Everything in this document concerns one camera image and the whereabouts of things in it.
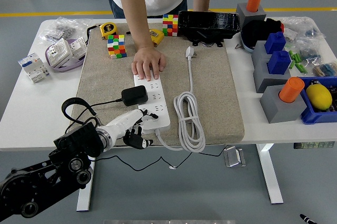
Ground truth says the silver metal bracket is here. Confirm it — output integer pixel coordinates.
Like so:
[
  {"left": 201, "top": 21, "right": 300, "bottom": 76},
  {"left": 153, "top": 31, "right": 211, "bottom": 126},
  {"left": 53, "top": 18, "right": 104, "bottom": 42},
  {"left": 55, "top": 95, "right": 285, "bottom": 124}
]
[{"left": 223, "top": 146, "right": 246, "bottom": 168}]

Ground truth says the white power strip cord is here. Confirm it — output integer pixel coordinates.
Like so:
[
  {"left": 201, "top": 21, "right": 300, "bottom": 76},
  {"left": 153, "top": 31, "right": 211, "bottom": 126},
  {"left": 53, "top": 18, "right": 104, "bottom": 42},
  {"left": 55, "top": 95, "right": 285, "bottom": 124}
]
[{"left": 154, "top": 46, "right": 207, "bottom": 153}]

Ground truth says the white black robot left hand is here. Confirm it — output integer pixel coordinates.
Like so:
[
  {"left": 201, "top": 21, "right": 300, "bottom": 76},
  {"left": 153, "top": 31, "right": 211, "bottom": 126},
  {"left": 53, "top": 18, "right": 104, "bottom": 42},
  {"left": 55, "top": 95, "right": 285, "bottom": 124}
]
[{"left": 101, "top": 108, "right": 159, "bottom": 150}]

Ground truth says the thin black adapter cord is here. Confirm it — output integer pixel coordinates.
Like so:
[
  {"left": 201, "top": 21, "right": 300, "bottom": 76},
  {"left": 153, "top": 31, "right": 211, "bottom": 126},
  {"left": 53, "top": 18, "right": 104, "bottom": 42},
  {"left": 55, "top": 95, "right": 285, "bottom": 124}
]
[{"left": 88, "top": 98, "right": 227, "bottom": 171}]

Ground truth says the purple tray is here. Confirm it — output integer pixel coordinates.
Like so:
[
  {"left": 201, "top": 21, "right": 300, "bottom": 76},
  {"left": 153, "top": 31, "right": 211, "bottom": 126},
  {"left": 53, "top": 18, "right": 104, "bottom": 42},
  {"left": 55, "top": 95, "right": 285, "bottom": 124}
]
[{"left": 45, "top": 38, "right": 87, "bottom": 73}]

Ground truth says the white power strip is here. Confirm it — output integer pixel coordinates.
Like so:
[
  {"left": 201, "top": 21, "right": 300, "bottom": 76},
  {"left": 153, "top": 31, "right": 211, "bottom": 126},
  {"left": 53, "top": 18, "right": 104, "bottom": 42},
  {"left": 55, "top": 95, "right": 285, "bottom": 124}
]
[{"left": 133, "top": 73, "right": 171, "bottom": 131}]

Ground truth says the white wall socket panel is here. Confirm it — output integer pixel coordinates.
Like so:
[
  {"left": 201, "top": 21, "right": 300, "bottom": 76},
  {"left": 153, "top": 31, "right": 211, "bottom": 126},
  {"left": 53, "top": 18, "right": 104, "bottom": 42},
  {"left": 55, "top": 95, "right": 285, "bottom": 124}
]
[
  {"left": 48, "top": 38, "right": 73, "bottom": 66},
  {"left": 68, "top": 36, "right": 87, "bottom": 59}
]

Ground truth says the black box in plastic wrap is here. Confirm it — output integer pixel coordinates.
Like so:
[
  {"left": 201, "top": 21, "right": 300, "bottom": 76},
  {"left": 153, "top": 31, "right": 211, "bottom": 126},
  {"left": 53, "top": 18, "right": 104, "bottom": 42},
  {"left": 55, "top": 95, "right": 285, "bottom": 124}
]
[{"left": 178, "top": 10, "right": 242, "bottom": 48}]

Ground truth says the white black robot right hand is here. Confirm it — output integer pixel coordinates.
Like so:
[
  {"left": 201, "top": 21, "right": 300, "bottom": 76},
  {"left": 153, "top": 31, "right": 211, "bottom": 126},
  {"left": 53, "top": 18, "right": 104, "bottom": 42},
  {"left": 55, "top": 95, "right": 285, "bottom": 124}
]
[{"left": 300, "top": 213, "right": 315, "bottom": 224}]

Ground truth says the clear plastic bag of parts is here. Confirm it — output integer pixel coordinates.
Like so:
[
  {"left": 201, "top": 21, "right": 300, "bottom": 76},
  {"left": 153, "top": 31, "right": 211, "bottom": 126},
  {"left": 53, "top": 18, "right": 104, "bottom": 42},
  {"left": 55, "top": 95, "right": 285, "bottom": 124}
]
[{"left": 281, "top": 16, "right": 329, "bottom": 48}]

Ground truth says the white circuit breaker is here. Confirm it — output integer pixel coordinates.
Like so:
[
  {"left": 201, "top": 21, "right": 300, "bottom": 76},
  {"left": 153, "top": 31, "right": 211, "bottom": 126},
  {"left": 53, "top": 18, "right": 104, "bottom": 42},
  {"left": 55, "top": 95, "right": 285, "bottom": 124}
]
[{"left": 17, "top": 52, "right": 51, "bottom": 84}]

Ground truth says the yellow tape measure chrome clip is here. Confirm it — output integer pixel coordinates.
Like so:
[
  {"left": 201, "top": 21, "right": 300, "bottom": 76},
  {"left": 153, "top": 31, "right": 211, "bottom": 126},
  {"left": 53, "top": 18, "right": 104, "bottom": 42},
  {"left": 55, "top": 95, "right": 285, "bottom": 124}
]
[{"left": 126, "top": 28, "right": 165, "bottom": 47}]

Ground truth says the clear bag of resistors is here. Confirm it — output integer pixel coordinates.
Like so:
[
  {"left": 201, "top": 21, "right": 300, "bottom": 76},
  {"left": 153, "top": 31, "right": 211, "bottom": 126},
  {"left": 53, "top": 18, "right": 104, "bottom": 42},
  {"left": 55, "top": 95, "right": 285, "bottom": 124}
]
[{"left": 312, "top": 61, "right": 337, "bottom": 77}]

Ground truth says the yellow tape measure black label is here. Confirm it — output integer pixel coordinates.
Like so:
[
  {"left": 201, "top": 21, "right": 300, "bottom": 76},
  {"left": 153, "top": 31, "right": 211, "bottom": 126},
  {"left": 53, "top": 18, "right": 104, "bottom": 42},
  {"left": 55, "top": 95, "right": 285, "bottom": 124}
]
[{"left": 85, "top": 22, "right": 118, "bottom": 41}]

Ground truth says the blue block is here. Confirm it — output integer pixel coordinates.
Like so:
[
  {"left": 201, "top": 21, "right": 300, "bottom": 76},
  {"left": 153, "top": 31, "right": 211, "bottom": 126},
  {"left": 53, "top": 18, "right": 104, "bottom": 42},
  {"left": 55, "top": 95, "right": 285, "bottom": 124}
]
[
  {"left": 264, "top": 32, "right": 287, "bottom": 54},
  {"left": 267, "top": 50, "right": 292, "bottom": 75}
]

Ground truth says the orange cylinder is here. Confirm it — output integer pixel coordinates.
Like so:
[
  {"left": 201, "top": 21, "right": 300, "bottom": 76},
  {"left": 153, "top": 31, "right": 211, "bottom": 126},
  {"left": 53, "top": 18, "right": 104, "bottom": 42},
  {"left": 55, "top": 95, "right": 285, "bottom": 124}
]
[
  {"left": 279, "top": 77, "right": 305, "bottom": 104},
  {"left": 246, "top": 0, "right": 263, "bottom": 13}
]

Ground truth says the clear bag of blue parts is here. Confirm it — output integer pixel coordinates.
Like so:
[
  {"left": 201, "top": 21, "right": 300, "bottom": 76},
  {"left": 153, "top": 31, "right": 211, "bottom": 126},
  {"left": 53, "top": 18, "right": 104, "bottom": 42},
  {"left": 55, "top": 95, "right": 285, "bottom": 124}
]
[{"left": 299, "top": 38, "right": 323, "bottom": 64}]

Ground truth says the light blue bowl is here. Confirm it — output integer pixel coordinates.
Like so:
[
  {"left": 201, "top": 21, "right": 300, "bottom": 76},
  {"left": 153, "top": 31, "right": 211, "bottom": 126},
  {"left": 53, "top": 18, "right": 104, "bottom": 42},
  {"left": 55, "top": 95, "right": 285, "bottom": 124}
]
[{"left": 241, "top": 30, "right": 256, "bottom": 54}]

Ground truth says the multicoloured puzzle cube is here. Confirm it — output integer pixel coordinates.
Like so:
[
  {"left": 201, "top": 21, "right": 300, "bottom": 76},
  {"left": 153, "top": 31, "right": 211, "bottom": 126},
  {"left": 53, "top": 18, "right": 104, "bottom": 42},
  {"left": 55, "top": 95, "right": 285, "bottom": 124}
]
[
  {"left": 162, "top": 14, "right": 180, "bottom": 37},
  {"left": 106, "top": 34, "right": 128, "bottom": 60}
]

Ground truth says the blue plastic bin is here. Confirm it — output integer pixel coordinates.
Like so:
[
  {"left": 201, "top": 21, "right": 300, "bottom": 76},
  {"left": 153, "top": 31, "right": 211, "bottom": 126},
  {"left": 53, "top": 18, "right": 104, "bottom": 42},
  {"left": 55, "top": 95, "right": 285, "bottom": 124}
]
[{"left": 297, "top": 76, "right": 337, "bottom": 125}]

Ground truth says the grey block with hole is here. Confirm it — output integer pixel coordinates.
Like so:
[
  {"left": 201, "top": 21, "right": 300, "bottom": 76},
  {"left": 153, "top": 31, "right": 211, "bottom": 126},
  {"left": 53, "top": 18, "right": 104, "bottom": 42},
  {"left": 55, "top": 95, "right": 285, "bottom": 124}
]
[
  {"left": 236, "top": 3, "right": 267, "bottom": 24},
  {"left": 253, "top": 56, "right": 298, "bottom": 94},
  {"left": 260, "top": 86, "right": 308, "bottom": 124},
  {"left": 251, "top": 41, "right": 272, "bottom": 63}
]

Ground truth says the black plug adapter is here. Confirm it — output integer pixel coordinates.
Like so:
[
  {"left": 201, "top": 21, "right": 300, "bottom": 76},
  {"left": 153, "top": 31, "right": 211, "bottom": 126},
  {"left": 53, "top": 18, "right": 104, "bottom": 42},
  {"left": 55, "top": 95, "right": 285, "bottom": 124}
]
[{"left": 121, "top": 85, "right": 149, "bottom": 107}]

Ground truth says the grey-brown mat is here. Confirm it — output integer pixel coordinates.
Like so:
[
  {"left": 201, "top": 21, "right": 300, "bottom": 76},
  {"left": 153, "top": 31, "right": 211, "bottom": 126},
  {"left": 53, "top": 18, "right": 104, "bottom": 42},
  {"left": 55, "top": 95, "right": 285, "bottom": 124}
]
[{"left": 70, "top": 22, "right": 245, "bottom": 147}]

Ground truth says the white table leg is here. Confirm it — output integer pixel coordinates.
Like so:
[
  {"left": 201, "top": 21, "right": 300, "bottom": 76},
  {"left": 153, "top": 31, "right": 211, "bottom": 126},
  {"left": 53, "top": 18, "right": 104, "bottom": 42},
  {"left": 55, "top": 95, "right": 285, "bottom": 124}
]
[
  {"left": 76, "top": 148, "right": 97, "bottom": 212},
  {"left": 256, "top": 144, "right": 284, "bottom": 205}
]

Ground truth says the table height control panel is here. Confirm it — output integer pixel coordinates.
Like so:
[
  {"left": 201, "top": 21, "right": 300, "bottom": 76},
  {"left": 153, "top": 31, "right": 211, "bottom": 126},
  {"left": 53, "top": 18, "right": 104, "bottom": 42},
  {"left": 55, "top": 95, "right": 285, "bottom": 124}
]
[{"left": 293, "top": 142, "right": 335, "bottom": 150}]

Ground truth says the clear bag of metal screws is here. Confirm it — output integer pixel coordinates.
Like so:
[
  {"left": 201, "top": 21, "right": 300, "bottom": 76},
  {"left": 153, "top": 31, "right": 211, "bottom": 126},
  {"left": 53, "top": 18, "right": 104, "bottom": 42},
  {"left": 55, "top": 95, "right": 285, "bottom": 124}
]
[{"left": 38, "top": 16, "right": 93, "bottom": 42}]

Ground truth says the yellow lemon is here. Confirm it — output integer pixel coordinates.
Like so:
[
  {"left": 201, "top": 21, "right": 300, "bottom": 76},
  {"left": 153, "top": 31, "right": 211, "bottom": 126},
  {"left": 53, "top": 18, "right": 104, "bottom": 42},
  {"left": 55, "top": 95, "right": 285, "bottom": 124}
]
[{"left": 306, "top": 84, "right": 333, "bottom": 110}]

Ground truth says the person's right hand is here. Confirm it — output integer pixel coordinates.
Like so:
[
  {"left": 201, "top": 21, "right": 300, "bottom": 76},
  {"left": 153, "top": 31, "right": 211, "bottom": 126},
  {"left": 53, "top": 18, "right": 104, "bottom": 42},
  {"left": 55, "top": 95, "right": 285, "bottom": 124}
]
[{"left": 131, "top": 46, "right": 167, "bottom": 82}]

